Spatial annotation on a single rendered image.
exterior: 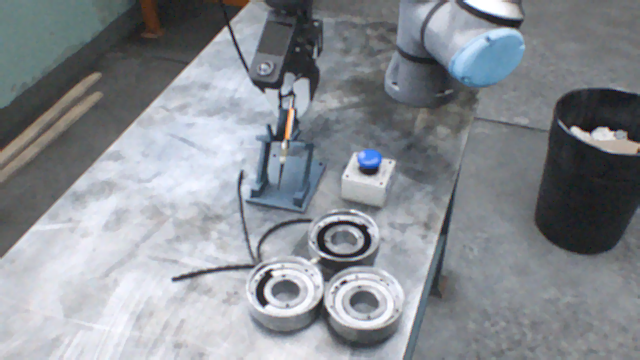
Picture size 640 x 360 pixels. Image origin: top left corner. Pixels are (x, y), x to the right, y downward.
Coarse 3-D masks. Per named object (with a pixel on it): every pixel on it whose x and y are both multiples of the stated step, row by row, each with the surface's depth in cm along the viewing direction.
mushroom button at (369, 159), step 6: (366, 150) 104; (372, 150) 104; (360, 156) 103; (366, 156) 103; (372, 156) 103; (378, 156) 103; (360, 162) 102; (366, 162) 102; (372, 162) 102; (378, 162) 102; (366, 168) 104; (372, 168) 102
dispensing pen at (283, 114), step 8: (280, 112) 101; (288, 112) 101; (280, 120) 102; (280, 128) 102; (280, 136) 102; (288, 144) 103; (280, 152) 104; (280, 160) 104; (280, 168) 104; (280, 176) 104
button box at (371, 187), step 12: (348, 168) 105; (360, 168) 104; (384, 168) 105; (348, 180) 103; (360, 180) 103; (372, 180) 103; (384, 180) 103; (348, 192) 105; (360, 192) 104; (372, 192) 103; (384, 192) 103; (372, 204) 105
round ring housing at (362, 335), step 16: (352, 272) 90; (368, 272) 90; (384, 272) 89; (336, 288) 89; (352, 288) 88; (368, 288) 88; (400, 288) 87; (352, 304) 89; (368, 304) 90; (384, 304) 86; (400, 304) 86; (336, 320) 83; (368, 320) 85; (400, 320) 85; (352, 336) 83; (368, 336) 83; (384, 336) 84
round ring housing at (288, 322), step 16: (288, 256) 91; (256, 272) 90; (304, 272) 91; (320, 272) 89; (272, 288) 89; (288, 288) 91; (304, 288) 88; (320, 288) 88; (256, 304) 86; (272, 304) 86; (288, 304) 86; (320, 304) 86; (272, 320) 84; (288, 320) 84; (304, 320) 85
